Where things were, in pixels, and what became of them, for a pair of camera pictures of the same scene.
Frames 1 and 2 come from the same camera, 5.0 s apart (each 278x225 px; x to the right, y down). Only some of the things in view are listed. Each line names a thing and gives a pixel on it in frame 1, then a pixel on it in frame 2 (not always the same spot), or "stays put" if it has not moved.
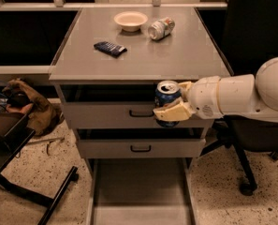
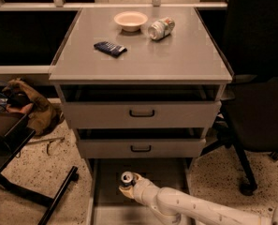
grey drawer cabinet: [106, 76] stays put
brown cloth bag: [44, 117] stays put
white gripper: [203, 95] → [142, 187]
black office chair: [257, 32] stays put
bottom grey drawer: [142, 191] stays put
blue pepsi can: [168, 93] → [127, 178]
